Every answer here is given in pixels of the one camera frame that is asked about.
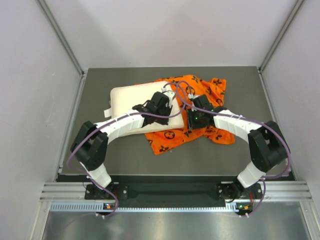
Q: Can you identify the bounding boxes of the left aluminium corner post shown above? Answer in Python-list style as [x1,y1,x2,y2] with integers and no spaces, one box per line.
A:
[35,0,84,76]

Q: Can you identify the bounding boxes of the purple cable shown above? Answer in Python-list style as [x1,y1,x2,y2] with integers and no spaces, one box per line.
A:
[66,81,187,216]
[175,80,292,216]

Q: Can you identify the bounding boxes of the white pillow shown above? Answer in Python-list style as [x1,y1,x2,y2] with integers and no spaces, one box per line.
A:
[103,80,184,136]

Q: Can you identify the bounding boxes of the aluminium frame rail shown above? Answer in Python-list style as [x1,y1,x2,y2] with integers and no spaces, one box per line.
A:
[40,181,312,202]

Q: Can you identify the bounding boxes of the orange patterned pillowcase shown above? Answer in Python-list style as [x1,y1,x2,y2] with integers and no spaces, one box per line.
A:
[144,74,236,155]

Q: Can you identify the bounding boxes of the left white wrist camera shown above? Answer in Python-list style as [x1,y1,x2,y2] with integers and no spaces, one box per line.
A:
[161,86,176,108]

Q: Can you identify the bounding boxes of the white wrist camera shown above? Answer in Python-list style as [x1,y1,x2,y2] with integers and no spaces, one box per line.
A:
[188,93,199,101]
[161,86,176,108]

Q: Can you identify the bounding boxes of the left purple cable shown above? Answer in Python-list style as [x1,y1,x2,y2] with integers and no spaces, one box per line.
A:
[66,81,187,216]

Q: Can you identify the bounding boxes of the right aluminium corner post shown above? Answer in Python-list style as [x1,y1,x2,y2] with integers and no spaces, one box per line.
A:
[258,0,305,74]

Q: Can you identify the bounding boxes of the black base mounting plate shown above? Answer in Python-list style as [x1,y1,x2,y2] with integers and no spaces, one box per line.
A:
[84,175,263,207]

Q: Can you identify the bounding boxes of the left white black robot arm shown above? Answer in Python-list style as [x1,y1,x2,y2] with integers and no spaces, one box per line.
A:
[67,90,176,199]

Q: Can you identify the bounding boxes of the grey slotted cable duct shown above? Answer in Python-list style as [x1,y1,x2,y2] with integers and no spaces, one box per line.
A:
[50,202,253,213]

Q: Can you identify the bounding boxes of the aluminium corner post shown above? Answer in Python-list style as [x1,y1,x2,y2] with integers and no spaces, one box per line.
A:
[258,0,305,74]
[35,0,84,76]

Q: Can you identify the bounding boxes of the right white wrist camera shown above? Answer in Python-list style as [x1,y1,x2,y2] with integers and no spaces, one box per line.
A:
[188,93,199,101]

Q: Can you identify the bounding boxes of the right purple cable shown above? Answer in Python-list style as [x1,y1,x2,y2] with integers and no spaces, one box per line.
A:
[175,80,292,216]

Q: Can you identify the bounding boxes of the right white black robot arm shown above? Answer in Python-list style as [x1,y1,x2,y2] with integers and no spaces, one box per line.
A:
[187,94,291,199]

